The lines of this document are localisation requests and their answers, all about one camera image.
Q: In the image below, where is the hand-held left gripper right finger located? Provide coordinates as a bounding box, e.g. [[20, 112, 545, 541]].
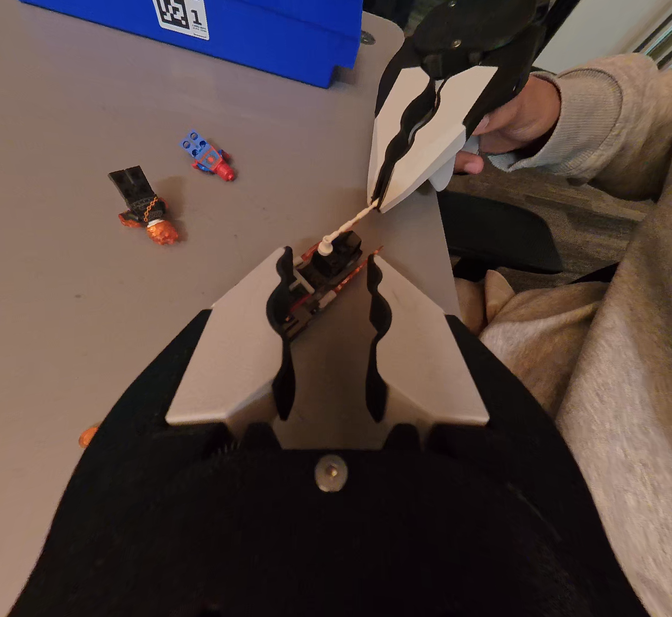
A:
[[365, 254, 491, 449]]

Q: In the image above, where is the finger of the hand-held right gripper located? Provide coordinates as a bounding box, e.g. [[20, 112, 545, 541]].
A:
[[366, 68, 435, 202], [379, 65, 499, 214]]

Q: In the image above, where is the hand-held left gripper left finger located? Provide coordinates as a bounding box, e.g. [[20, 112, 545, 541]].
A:
[[165, 246, 297, 440]]

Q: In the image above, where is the white toy chain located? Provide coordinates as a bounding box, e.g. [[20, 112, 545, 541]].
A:
[[316, 201, 381, 257]]

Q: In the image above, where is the black toy brick motorcycle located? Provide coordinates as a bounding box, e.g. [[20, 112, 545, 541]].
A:
[[270, 231, 384, 340]]

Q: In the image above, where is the person's right hand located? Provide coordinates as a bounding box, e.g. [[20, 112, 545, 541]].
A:
[[454, 74, 564, 175]]

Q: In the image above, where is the black office chair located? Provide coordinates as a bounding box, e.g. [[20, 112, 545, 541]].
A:
[[437, 189, 565, 277]]

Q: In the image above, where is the blue plastic bin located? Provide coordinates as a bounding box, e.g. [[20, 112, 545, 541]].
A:
[[0, 0, 366, 89]]

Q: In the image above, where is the blue red toy minifigure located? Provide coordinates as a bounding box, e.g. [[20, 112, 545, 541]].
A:
[[179, 129, 237, 182]]

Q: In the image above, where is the black flame-head toy minifigure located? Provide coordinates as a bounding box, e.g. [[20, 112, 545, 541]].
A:
[[107, 165, 183, 247]]

